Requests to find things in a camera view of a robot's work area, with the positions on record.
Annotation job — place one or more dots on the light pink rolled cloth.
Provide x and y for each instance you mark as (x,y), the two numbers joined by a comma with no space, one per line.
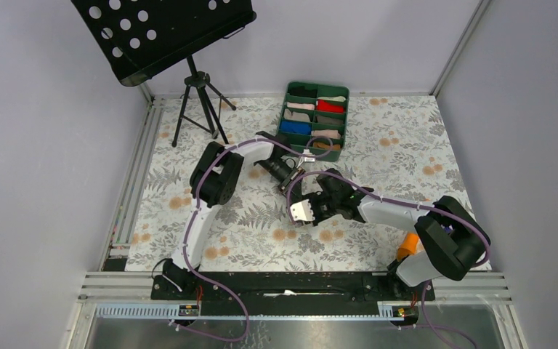
(330,133)

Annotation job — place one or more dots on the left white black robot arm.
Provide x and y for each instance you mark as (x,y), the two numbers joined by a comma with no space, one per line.
(213,183)

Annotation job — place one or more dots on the green divided organizer tray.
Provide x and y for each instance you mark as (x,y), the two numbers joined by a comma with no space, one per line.
(300,142)

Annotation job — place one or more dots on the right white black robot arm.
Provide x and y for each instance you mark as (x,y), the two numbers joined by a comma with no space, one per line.
(453,243)

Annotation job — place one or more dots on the black rolled cloth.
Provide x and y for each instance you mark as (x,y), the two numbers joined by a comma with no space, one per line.
(302,91)

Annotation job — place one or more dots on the beige rolled cloth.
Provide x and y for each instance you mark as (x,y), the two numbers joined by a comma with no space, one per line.
(296,116)

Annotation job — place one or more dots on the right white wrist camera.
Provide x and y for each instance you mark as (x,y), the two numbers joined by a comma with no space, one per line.
(302,212)

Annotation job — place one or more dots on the floral patterned table mat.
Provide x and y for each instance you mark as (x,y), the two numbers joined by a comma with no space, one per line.
(396,145)

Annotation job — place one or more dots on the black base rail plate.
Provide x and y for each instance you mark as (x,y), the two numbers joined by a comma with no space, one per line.
(284,294)

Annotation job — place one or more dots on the white rolled cloth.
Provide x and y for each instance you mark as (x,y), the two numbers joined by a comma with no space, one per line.
(336,99)

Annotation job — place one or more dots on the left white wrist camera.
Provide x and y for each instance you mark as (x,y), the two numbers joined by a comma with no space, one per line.
(306,156)

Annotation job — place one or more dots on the black striped underwear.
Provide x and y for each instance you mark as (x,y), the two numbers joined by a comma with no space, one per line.
(311,198)

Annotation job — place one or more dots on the grey rolled cloth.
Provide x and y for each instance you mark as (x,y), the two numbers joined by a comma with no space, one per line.
(329,120)

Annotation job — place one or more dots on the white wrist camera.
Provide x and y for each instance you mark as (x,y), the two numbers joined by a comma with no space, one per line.
(306,156)
(302,212)

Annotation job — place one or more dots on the aluminium frame rails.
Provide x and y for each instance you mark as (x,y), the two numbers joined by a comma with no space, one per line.
(129,202)

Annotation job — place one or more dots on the orange rolled cloth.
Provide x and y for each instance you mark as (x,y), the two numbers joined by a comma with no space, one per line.
(326,146)

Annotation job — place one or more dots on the red rolled cloth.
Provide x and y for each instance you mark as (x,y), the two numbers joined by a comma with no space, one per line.
(326,106)

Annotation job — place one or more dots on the black perforated music stand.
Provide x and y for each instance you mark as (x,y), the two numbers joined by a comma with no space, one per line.
(141,39)

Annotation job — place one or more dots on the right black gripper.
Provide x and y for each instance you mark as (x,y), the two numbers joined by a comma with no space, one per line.
(322,219)

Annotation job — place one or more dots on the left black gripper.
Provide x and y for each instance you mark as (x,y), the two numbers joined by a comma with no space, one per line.
(284,184)

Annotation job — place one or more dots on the orange carrot toy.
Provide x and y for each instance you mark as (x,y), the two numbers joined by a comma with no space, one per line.
(411,245)

